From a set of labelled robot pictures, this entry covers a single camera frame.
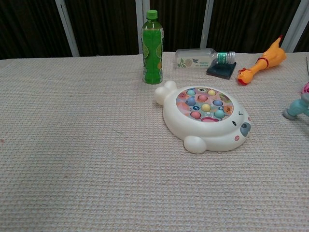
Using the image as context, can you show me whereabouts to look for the blue grey toy hammer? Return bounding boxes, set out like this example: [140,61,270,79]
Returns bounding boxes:
[282,90,309,121]

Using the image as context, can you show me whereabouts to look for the white seal whack-a-mole toy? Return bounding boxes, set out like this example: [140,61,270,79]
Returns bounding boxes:
[154,80,252,154]

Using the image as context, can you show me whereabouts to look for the green drink bottle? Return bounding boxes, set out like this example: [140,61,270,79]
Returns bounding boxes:
[140,9,165,85]

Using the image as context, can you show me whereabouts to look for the clear empty plastic bottle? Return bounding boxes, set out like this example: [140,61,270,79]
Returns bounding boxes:
[175,47,236,70]

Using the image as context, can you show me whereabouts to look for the beige woven tablecloth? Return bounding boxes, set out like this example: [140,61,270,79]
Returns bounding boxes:
[0,51,309,232]

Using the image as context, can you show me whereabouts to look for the dark blue square pad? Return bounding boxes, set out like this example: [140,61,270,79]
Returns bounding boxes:
[206,61,237,79]

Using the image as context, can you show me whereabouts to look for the black pleated curtain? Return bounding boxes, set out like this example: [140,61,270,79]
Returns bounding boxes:
[0,0,309,60]

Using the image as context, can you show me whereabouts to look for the orange rubber chicken toy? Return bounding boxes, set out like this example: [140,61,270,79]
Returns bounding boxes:
[236,35,287,86]

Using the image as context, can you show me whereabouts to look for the white metal frame post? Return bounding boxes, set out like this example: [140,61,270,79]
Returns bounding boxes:
[281,0,309,53]
[135,0,151,55]
[55,0,81,58]
[199,0,215,49]

